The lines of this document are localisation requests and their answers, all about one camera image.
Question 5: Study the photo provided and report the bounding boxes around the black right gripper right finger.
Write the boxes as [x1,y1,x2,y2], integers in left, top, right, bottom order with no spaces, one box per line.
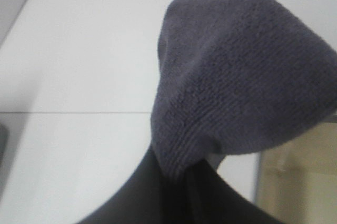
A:
[191,161,279,223]

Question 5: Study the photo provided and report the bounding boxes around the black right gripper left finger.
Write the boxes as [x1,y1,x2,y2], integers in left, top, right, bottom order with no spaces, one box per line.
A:
[80,148,192,224]

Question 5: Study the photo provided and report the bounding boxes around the dark grey towel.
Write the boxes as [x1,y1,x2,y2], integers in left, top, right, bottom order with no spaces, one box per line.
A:
[151,0,336,180]

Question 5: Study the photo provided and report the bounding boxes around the beige basket with grey rim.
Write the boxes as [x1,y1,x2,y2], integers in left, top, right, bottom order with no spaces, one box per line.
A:
[255,115,336,223]

